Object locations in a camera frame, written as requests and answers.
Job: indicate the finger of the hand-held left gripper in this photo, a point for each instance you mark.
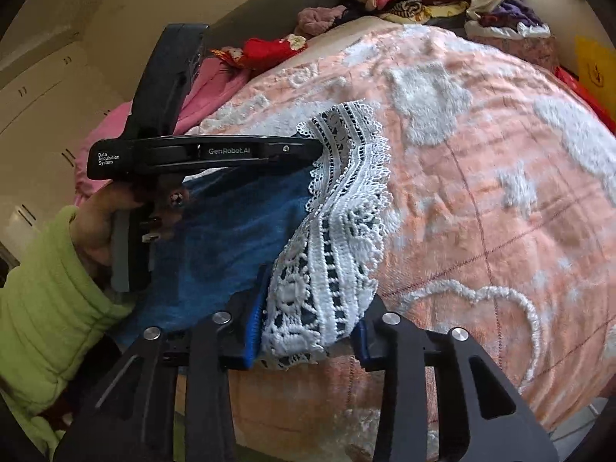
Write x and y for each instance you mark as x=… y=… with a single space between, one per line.
x=293 y=150

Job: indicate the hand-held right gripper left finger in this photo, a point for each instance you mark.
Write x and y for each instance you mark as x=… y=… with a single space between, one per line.
x=251 y=332

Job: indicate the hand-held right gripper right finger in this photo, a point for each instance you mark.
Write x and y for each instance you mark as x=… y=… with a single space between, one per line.
x=362 y=344

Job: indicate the blue denim pants lace trim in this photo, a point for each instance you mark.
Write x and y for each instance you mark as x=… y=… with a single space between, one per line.
x=226 y=231

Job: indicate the person's left forearm green sleeve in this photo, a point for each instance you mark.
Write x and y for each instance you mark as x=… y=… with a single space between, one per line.
x=43 y=308

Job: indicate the person's left hand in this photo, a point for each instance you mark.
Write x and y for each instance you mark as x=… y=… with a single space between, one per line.
x=96 y=221

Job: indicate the pink duvet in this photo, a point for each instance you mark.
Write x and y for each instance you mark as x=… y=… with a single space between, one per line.
x=216 y=86

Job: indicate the red floral cloth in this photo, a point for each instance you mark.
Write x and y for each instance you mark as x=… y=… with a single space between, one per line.
x=264 y=50

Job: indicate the cream wardrobe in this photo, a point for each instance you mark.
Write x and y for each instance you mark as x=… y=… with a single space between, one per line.
x=48 y=106

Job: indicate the mauve fluffy cloth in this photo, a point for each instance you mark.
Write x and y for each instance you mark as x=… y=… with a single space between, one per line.
x=320 y=19

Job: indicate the grey-green headboard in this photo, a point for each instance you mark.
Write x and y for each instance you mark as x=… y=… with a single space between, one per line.
x=269 y=14

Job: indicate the person's black clothing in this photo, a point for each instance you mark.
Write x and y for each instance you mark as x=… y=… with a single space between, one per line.
x=91 y=365

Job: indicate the peach and white textured blanket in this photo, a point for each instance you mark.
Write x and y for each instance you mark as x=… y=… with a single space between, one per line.
x=481 y=178

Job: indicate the pink floral cloth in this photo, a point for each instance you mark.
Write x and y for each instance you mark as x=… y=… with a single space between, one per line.
x=519 y=45

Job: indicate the purple clothes heap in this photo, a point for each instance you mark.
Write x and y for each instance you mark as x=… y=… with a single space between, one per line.
x=515 y=17

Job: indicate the red bag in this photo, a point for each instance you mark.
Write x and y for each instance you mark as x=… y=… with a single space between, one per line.
x=582 y=96

